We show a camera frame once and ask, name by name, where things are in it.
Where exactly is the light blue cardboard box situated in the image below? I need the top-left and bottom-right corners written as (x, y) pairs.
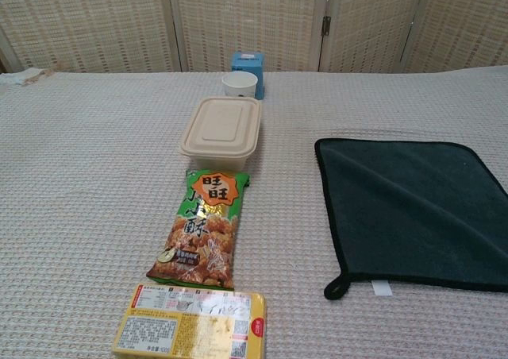
top-left (230, 51), bottom-right (266, 101)

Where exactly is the beige lidded lunch box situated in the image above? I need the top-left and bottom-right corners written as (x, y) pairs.
top-left (179, 95), bottom-right (263, 172)

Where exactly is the green and yellow microfiber towel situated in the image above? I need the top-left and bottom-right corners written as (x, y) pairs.
top-left (314, 137), bottom-right (508, 301)

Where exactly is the green orange snack bag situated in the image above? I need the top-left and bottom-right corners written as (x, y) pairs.
top-left (145, 168), bottom-right (252, 292)

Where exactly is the yellow plastic food packet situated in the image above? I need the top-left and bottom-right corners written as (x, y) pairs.
top-left (110, 282), bottom-right (269, 359)

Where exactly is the woven bamboo screen panel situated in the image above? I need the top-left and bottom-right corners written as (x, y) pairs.
top-left (399, 0), bottom-right (508, 69)
top-left (319, 0), bottom-right (428, 73)
top-left (0, 0), bottom-right (187, 74)
top-left (166, 0), bottom-right (331, 73)

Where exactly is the white paper cup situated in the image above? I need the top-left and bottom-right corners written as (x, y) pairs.
top-left (221, 72), bottom-right (259, 98)

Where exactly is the beige waffle-weave tablecloth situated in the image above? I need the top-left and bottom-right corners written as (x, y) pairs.
top-left (0, 64), bottom-right (508, 359)

